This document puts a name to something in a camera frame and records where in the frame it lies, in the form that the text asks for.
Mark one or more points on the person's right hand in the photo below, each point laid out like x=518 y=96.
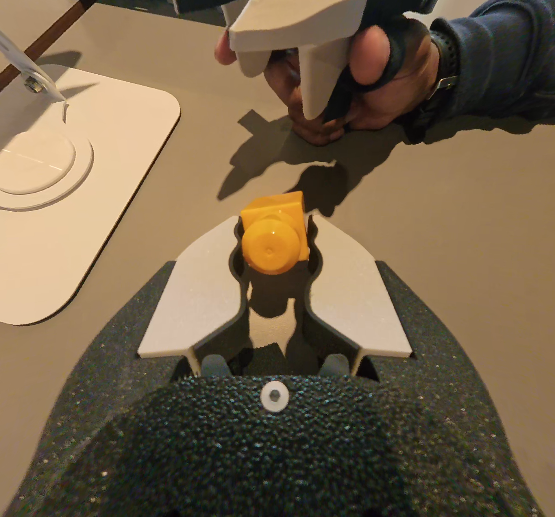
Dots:
x=390 y=107

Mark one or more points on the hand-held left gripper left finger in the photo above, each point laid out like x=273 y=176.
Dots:
x=195 y=300

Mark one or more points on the black wristwatch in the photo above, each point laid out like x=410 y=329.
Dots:
x=446 y=57

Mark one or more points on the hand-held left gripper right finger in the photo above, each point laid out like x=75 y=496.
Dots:
x=360 y=309

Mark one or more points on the white instruction board stand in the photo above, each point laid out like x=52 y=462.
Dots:
x=108 y=157

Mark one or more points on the orange mega block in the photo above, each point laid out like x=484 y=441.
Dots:
x=271 y=243

